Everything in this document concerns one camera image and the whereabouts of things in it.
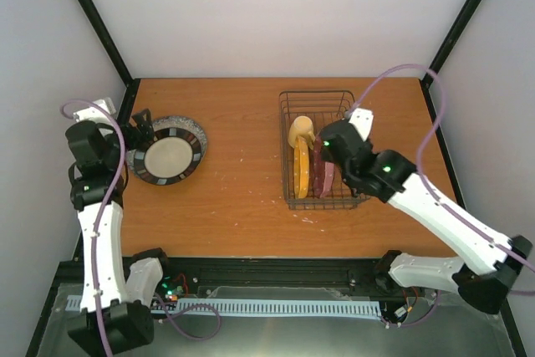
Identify grey speckled large plate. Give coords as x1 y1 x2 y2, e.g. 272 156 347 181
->
126 115 209 174

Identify pink dotted scalloped plate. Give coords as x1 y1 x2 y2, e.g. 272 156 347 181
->
313 135 334 198

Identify yellow ceramic mug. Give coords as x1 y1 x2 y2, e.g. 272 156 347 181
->
288 115 315 150

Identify black rimmed cream plate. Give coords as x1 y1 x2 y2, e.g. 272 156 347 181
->
134 126 205 186

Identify yellow dotted scalloped plate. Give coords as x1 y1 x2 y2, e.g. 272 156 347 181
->
293 135 309 199

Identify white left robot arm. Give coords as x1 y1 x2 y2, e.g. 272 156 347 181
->
65 99 174 356

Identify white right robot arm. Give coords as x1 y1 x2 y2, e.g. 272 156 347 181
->
319 119 532 314

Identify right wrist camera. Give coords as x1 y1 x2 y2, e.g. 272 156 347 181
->
345 108 374 140

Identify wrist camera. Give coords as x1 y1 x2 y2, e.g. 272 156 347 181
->
73 97 116 124
345 108 374 140

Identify black wire dish rack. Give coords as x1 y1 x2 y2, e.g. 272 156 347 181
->
278 89 369 211

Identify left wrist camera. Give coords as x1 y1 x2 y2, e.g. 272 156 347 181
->
73 97 116 124

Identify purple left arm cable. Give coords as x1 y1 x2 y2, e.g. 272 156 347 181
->
60 99 222 357

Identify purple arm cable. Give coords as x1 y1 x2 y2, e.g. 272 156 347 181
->
60 99 222 357
344 63 535 329

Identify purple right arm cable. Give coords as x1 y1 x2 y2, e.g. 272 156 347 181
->
344 63 535 329

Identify black aluminium frame rail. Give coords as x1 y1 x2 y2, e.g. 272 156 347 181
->
58 257 501 299

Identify light blue cable duct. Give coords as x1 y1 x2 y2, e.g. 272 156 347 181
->
65 294 384 317

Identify black left corner post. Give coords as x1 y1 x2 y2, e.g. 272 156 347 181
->
52 0 135 89

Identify black corner post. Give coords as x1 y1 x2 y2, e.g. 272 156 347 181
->
52 0 135 89
420 0 511 84

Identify black right corner post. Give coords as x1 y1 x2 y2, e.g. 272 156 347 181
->
420 0 511 84

